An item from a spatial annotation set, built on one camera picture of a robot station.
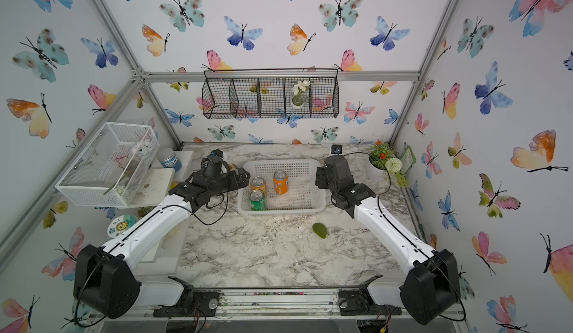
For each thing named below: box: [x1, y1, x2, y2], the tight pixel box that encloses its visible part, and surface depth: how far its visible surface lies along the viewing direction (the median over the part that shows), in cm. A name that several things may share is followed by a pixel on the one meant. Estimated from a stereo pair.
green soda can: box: [248, 188, 267, 211], surface depth 90 cm
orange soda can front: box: [250, 175, 268, 199], surface depth 93 cm
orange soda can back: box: [273, 169, 289, 195], surface depth 96 cm
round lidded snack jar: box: [106, 214, 137, 239], surface depth 68 cm
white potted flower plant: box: [367, 140, 403, 186], surface depth 97 cm
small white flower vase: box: [290, 79, 311, 109], surface depth 90 cm
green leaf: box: [311, 222, 328, 239], surface depth 91 cm
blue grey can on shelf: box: [156, 147, 179, 168], surface depth 87 cm
